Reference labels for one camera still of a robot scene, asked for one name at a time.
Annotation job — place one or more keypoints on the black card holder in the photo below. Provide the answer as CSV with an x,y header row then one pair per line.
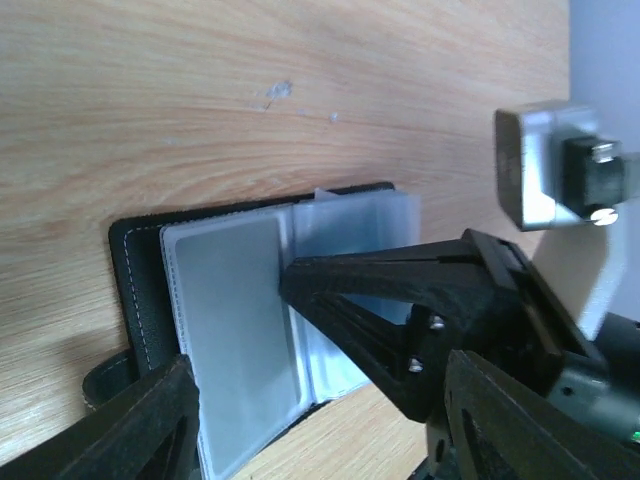
x,y
356,219

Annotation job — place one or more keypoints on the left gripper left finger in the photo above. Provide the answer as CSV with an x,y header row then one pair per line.
x,y
148,431

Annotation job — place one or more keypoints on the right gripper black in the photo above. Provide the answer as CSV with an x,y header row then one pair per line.
x,y
398,313

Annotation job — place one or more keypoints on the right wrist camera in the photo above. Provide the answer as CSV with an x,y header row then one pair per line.
x,y
557,173

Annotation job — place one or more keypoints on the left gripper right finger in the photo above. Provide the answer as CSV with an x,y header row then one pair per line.
x,y
488,411

